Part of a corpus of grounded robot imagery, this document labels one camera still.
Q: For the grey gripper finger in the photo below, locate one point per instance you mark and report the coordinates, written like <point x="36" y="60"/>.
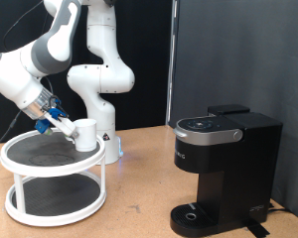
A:
<point x="74" y="135"/>

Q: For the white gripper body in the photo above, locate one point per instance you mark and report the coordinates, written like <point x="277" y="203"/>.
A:
<point x="63" y="125"/>

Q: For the white mug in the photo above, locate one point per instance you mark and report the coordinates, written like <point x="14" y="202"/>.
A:
<point x="87" y="139"/>

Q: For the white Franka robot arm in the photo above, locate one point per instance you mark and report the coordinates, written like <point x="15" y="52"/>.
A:
<point x="99" y="81"/>

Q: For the black Keurig coffee machine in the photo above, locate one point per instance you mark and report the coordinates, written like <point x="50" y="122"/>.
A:
<point x="241" y="172"/>

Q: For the white two-tier turntable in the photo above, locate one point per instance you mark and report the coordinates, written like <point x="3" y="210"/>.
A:
<point x="53" y="155"/>

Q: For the silver vertical pole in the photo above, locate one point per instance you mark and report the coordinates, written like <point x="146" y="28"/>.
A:
<point x="170" y="66"/>

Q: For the black tape strip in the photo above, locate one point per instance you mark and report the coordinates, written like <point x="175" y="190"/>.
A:
<point x="258" y="229"/>

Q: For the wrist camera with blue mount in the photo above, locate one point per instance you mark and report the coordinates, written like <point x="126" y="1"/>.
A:
<point x="43" y="127"/>

